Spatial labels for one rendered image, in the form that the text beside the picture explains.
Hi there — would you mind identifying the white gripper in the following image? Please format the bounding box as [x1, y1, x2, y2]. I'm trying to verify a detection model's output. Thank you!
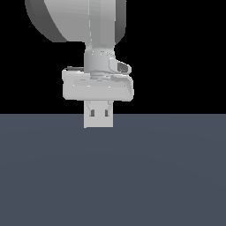
[61, 68, 135, 110]

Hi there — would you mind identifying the white two-prong charger block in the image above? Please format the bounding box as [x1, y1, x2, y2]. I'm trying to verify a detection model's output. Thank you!
[83, 100, 115, 129]

